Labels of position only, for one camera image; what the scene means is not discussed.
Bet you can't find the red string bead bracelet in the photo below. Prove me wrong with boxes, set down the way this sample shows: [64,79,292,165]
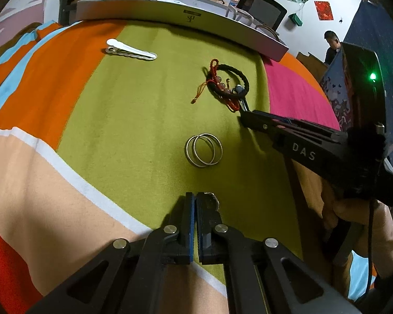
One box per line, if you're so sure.
[191,58,241,114]

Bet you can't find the silver bangle rings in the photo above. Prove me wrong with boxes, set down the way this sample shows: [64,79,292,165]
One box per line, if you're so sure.
[184,132,224,169]

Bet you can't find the person's right hand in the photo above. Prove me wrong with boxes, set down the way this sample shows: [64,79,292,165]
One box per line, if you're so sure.
[321,180,393,279]

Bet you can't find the brown cardboard box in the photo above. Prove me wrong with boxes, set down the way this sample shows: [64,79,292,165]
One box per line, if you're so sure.
[296,52,328,82]

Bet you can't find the person in dark jacket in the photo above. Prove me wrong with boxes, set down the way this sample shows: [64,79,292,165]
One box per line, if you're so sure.
[324,31,341,65]

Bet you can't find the dark blue patterned fabric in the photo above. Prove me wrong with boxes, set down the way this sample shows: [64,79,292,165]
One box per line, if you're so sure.
[319,0,393,230]

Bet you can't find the black mesh office chair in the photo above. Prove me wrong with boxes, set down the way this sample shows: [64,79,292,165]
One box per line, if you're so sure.
[236,0,287,31]

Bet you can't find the grey cardboard box lid tray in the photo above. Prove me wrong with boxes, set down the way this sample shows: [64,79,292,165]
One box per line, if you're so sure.
[76,0,288,62]

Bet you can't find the multicolour striped bed blanket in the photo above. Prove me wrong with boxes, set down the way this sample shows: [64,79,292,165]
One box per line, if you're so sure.
[0,21,339,313]

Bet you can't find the white hair clip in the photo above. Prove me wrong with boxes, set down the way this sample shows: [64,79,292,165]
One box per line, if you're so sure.
[106,38,157,61]

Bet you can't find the green pouch on wall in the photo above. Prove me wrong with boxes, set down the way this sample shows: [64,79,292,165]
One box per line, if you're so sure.
[288,13,303,27]

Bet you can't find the red paper on wall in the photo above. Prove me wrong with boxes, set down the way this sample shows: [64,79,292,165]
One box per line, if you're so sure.
[314,1,334,21]

